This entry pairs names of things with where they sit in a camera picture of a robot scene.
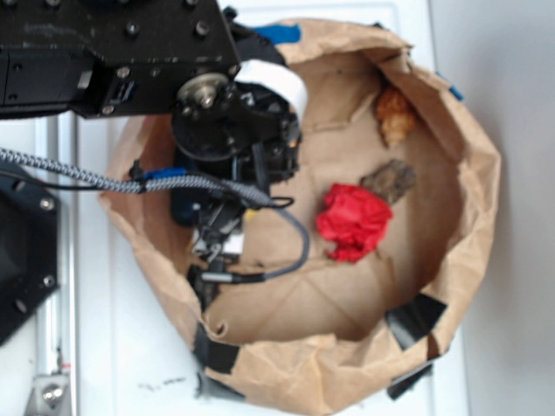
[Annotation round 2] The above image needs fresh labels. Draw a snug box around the yellow sponge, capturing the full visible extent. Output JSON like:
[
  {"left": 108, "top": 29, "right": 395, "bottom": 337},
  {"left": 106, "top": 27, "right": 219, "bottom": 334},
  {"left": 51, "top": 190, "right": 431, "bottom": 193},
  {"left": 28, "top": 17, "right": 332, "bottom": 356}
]
[{"left": 245, "top": 209, "right": 258, "bottom": 223}]

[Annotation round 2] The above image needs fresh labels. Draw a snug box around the black tape inside left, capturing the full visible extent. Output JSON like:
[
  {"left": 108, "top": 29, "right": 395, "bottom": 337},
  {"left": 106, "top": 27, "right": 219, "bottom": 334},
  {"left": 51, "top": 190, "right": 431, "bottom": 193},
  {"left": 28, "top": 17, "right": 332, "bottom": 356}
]
[{"left": 187, "top": 265, "right": 224, "bottom": 311}]

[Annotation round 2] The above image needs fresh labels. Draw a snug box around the white plastic board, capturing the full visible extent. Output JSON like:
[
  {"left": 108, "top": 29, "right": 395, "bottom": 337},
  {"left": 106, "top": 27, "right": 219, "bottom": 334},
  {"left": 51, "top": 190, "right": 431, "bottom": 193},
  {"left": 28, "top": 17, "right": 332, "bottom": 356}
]
[{"left": 72, "top": 1, "right": 470, "bottom": 415}]

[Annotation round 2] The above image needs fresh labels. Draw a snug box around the orange spiral seashell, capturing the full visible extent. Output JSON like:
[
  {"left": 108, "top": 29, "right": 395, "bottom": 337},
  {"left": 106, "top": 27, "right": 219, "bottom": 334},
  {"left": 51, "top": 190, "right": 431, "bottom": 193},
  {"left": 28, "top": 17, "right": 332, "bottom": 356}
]
[{"left": 376, "top": 86, "right": 416, "bottom": 147}]

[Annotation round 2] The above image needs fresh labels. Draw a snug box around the crumpled red paper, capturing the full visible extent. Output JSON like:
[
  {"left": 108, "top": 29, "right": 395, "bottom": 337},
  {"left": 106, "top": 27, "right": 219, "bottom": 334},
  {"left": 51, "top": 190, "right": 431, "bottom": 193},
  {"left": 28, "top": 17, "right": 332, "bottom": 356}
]
[{"left": 316, "top": 183, "right": 393, "bottom": 263}]

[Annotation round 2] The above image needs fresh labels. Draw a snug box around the brown paper bag bin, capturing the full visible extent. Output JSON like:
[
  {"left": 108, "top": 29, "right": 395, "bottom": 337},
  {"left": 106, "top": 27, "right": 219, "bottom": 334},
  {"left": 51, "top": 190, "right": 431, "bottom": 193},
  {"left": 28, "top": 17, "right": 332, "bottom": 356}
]
[{"left": 100, "top": 19, "right": 501, "bottom": 415}]

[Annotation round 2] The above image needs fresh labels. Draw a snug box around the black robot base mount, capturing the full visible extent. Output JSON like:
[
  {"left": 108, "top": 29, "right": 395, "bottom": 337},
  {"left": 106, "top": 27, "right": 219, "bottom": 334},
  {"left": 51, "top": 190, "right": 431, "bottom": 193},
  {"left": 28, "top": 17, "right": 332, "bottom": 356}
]
[{"left": 1, "top": 166, "right": 58, "bottom": 344}]

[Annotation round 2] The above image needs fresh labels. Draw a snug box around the brown rock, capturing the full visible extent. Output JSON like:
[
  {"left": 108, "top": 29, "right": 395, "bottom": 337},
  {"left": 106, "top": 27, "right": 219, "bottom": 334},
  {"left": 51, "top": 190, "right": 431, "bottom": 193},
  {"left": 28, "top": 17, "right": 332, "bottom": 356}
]
[{"left": 360, "top": 159, "right": 416, "bottom": 205}]

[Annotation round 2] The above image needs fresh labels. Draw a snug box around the blue tape piece right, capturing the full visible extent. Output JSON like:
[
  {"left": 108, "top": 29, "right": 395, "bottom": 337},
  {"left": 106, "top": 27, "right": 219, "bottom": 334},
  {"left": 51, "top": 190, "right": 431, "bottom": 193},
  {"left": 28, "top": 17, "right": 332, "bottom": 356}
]
[{"left": 435, "top": 71, "right": 464, "bottom": 101}]

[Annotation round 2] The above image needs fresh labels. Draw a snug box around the aluminium extrusion rail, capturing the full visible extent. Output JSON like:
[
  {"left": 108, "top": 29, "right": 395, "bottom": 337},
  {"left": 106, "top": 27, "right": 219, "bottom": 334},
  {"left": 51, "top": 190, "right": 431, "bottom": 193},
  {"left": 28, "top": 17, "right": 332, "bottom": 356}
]
[{"left": 23, "top": 113, "right": 78, "bottom": 415}]

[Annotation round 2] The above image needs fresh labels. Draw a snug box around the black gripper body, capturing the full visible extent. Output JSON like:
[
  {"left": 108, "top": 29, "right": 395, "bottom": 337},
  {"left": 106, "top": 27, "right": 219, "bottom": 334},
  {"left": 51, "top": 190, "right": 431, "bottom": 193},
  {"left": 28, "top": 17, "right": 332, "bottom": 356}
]
[{"left": 172, "top": 73, "right": 301, "bottom": 277}]

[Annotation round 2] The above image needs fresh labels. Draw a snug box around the grey braided cable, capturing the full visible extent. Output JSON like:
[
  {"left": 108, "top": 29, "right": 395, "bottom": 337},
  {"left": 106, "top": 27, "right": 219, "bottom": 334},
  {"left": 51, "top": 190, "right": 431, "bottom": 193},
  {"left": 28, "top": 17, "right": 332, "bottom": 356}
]
[{"left": 0, "top": 146, "right": 311, "bottom": 285}]

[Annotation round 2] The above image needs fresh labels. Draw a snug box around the black tape bottom left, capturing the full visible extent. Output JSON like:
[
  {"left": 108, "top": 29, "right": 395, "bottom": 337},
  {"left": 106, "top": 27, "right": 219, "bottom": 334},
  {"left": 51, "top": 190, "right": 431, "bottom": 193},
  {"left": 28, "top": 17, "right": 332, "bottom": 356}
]
[{"left": 193, "top": 323, "right": 245, "bottom": 401}]

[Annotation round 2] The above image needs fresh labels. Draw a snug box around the black tape bottom right outside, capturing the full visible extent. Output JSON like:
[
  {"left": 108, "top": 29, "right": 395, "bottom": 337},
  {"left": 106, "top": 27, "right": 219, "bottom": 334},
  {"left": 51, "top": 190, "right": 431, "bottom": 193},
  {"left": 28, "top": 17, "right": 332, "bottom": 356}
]
[{"left": 386, "top": 362, "right": 434, "bottom": 400}]

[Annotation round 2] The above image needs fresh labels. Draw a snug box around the dark green oblong sponge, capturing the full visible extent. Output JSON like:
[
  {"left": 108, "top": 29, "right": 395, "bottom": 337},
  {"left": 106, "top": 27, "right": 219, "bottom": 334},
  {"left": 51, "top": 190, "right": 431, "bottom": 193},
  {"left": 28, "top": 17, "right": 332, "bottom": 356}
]
[{"left": 169, "top": 146, "right": 205, "bottom": 227}]

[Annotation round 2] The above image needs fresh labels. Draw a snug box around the black tape inside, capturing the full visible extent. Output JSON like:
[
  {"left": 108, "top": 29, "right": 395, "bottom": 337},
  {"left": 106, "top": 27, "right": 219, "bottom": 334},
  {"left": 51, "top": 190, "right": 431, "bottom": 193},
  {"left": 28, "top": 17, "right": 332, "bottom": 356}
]
[
  {"left": 187, "top": 265, "right": 224, "bottom": 311},
  {"left": 385, "top": 294, "right": 447, "bottom": 351}
]

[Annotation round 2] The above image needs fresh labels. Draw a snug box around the blue tape strip top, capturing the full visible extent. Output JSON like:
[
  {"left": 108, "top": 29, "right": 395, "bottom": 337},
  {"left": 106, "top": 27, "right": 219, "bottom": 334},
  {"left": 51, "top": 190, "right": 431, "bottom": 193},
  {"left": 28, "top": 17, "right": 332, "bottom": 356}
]
[{"left": 252, "top": 24, "right": 302, "bottom": 44}]

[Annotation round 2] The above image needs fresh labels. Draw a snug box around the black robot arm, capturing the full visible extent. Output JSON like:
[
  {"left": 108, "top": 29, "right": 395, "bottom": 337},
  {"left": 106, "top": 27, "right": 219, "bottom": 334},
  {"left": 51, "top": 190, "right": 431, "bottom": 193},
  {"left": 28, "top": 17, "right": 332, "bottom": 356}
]
[{"left": 1, "top": 1, "right": 308, "bottom": 283}]

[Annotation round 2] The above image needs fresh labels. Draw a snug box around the black tape lower right inside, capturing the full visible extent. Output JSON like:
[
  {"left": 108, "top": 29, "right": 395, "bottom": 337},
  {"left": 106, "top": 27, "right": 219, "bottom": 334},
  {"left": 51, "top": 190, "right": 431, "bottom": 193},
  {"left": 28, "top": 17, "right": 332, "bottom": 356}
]
[{"left": 385, "top": 294, "right": 447, "bottom": 351}]

